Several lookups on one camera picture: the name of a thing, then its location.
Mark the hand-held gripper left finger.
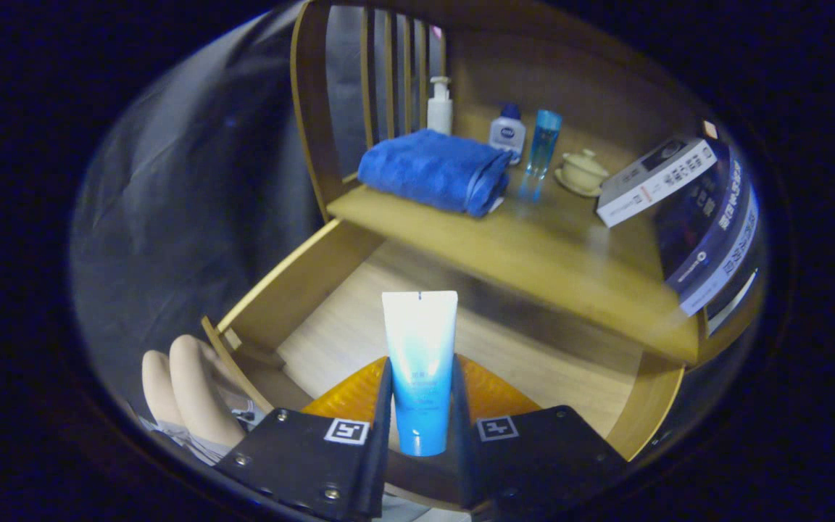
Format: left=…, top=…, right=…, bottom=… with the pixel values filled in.
left=213, top=355, right=394, bottom=521

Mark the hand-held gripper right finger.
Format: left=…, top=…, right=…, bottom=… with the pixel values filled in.
left=449, top=353, right=630, bottom=512

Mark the blue and white tube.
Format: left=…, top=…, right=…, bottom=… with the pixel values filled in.
left=381, top=290, right=459, bottom=457

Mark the wooden drawer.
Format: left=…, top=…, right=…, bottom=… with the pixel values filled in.
left=202, top=217, right=686, bottom=512

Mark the wooden countertop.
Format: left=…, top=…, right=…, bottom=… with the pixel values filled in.
left=327, top=123, right=701, bottom=365

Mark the wooden cabinet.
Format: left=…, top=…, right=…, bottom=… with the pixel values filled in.
left=289, top=0, right=770, bottom=367

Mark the folded blue towel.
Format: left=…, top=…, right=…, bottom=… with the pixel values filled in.
left=357, top=128, right=514, bottom=218

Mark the beige lidded teacup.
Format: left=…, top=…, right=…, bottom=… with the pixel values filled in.
left=554, top=149, right=610, bottom=198

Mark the lavender book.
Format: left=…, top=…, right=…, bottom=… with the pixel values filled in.
left=678, top=185, right=760, bottom=318

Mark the clear blue bottle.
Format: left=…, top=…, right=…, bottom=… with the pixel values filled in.
left=521, top=109, right=563, bottom=186

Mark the white lotion bottle blue cap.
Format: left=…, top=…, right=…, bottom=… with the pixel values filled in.
left=488, top=102, right=527, bottom=165

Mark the white book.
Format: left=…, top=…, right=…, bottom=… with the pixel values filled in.
left=596, top=138, right=719, bottom=228

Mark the dark blue book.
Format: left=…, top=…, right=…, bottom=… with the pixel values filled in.
left=653, top=149, right=752, bottom=294

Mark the white pump bottle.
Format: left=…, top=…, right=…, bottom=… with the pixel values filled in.
left=426, top=76, right=454, bottom=136

